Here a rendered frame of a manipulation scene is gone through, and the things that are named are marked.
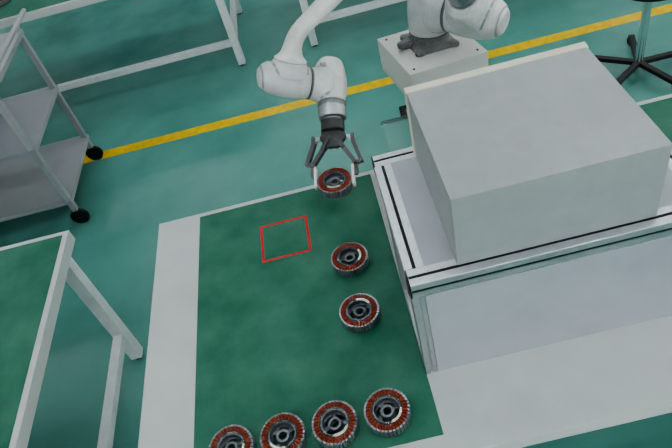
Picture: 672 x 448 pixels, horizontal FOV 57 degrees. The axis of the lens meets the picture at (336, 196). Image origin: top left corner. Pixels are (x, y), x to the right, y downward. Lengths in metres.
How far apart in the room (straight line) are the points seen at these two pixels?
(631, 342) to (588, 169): 0.57
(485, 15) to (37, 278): 1.77
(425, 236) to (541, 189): 0.30
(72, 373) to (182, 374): 1.29
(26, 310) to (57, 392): 0.84
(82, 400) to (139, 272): 0.68
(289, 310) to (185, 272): 0.41
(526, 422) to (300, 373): 0.57
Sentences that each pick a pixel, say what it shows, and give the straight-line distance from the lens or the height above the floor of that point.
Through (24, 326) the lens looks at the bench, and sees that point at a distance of 2.22.
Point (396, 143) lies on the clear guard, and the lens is 1.73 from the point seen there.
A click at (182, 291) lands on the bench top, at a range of 2.00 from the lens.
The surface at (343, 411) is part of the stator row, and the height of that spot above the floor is 0.78.
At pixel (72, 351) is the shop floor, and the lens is 3.13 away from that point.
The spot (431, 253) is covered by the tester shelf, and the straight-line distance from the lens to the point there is 1.37.
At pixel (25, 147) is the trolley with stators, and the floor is 0.55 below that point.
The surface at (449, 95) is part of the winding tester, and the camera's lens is 1.44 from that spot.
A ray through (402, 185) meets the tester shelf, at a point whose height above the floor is 1.11.
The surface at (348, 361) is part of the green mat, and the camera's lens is 1.68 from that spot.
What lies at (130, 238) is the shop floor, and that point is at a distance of 3.45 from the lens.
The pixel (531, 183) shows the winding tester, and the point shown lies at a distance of 1.23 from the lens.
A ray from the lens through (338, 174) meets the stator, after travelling 1.92.
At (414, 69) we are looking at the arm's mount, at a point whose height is 0.87.
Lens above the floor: 2.17
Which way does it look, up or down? 43 degrees down
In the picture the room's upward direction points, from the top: 16 degrees counter-clockwise
